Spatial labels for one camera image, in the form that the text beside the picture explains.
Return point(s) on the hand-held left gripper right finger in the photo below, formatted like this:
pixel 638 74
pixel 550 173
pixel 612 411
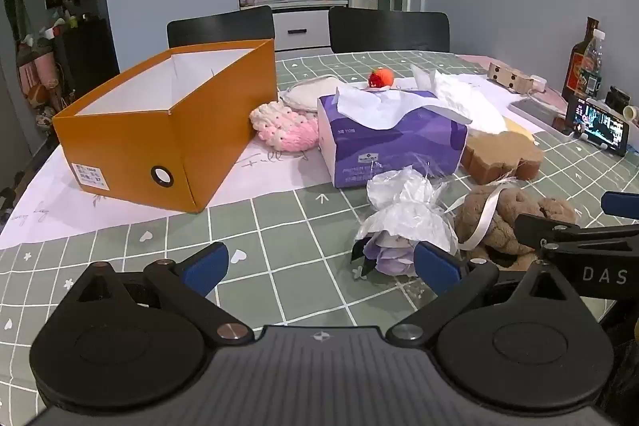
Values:
pixel 435 264

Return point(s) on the white satin ribbon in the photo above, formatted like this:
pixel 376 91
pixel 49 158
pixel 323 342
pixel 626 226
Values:
pixel 479 222

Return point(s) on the purple flower bouquet in wrap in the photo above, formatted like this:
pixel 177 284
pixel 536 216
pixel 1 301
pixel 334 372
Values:
pixel 404 216

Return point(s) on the pink and white knitted plush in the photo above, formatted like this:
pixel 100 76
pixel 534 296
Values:
pixel 284 129

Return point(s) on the smartphone on stand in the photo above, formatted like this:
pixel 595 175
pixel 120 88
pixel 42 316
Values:
pixel 599 124

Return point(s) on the pink hanging bags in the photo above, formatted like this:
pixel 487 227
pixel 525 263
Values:
pixel 40 71

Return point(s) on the brown plush bear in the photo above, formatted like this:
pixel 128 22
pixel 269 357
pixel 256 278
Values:
pixel 509 224

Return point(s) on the purple tissue pack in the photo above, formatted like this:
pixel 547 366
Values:
pixel 379 156

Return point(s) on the dark sauce bottle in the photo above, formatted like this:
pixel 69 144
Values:
pixel 573 71

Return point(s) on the wooden dice block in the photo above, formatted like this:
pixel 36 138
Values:
pixel 509 76

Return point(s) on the yellow cloth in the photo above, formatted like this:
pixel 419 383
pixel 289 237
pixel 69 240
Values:
pixel 514 126

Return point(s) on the white charger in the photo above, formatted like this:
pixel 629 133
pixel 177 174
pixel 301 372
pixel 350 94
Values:
pixel 538 82

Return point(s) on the green checked tablecloth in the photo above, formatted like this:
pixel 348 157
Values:
pixel 299 226

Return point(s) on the white tissue sheet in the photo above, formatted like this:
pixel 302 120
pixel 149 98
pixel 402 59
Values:
pixel 384 109

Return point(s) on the orange cardboard box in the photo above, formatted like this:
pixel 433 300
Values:
pixel 125 146

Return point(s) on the black chair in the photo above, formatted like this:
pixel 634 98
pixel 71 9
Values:
pixel 219 29
pixel 389 29

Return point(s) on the orange crochet fruit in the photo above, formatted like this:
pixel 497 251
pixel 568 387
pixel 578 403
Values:
pixel 382 77

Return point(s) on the brown flower-shaped sponge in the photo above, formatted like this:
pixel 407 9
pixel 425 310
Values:
pixel 499 154

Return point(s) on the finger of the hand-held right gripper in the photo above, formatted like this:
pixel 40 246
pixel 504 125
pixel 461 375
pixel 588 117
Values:
pixel 538 229
pixel 621 204

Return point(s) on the translucent white plastic bag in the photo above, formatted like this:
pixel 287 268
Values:
pixel 464 96

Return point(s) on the tape roll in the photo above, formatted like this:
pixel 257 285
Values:
pixel 631 114

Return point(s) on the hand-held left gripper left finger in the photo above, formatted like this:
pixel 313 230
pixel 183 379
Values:
pixel 207 267

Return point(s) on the white drawer cabinet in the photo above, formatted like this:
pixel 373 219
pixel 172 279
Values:
pixel 299 24

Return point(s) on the white round cloth pad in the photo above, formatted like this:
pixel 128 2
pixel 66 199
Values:
pixel 312 91

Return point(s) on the clear plastic water bottle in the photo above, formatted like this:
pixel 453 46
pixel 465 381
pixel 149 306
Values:
pixel 594 66

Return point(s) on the dark shelf unit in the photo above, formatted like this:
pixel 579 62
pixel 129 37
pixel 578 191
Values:
pixel 85 56

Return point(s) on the small black box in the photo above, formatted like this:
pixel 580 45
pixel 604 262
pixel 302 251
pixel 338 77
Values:
pixel 618 97

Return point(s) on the silver tablet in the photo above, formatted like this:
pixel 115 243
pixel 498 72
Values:
pixel 534 109

